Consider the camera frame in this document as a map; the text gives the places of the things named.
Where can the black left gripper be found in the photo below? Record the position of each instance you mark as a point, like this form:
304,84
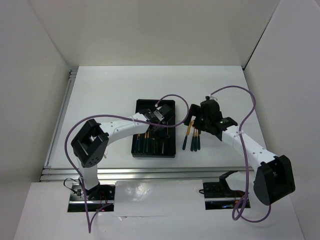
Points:
164,134

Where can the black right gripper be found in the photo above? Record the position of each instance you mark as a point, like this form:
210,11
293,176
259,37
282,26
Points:
194,110

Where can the gold knife green handle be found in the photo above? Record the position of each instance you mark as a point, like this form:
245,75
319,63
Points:
199,140
186,135
153,146

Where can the gold fork green handle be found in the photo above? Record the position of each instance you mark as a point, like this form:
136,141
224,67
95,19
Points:
196,142
146,142

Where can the gold spoon green handle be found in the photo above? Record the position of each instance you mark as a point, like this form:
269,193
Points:
137,143
192,141

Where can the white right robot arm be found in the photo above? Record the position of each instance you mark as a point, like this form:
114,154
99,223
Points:
274,177

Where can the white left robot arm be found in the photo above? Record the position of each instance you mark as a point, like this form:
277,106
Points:
90,143

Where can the black cutlery tray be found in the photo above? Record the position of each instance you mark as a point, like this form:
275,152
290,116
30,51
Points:
159,143

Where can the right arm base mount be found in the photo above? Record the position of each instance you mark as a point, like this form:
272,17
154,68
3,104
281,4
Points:
218,195

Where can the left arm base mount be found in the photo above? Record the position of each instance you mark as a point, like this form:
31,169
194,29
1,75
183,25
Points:
101,197

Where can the aluminium frame rail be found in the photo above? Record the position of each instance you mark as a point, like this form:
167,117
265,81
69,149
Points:
119,174

